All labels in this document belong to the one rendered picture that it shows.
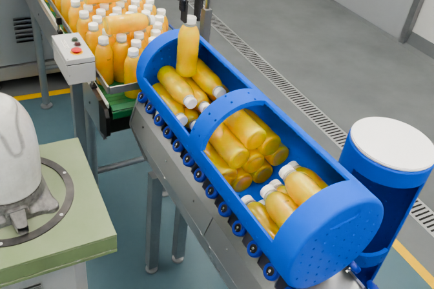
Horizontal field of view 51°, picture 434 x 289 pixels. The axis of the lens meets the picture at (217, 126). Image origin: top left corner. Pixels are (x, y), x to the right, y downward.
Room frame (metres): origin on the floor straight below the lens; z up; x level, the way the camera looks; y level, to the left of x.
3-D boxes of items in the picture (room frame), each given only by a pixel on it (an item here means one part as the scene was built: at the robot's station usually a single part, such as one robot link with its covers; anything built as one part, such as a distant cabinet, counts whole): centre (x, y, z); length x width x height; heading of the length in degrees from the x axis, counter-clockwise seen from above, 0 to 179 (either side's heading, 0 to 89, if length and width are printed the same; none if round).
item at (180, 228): (1.42, 0.10, 0.31); 0.06 x 0.06 x 0.63; 34
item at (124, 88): (1.50, 0.24, 0.96); 0.40 x 0.01 x 0.03; 124
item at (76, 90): (1.44, 0.55, 0.50); 0.04 x 0.04 x 1.00; 34
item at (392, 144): (1.22, -0.58, 1.03); 0.28 x 0.28 x 0.01
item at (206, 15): (1.96, 0.12, 0.55); 0.04 x 0.04 x 1.10; 34
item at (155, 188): (1.34, 0.22, 0.31); 0.06 x 0.06 x 0.63; 34
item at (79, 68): (1.44, 0.55, 1.05); 0.20 x 0.10 x 0.10; 34
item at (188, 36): (1.32, 0.13, 1.22); 0.07 x 0.07 x 0.18
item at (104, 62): (1.54, 0.47, 0.99); 0.07 x 0.07 x 0.18
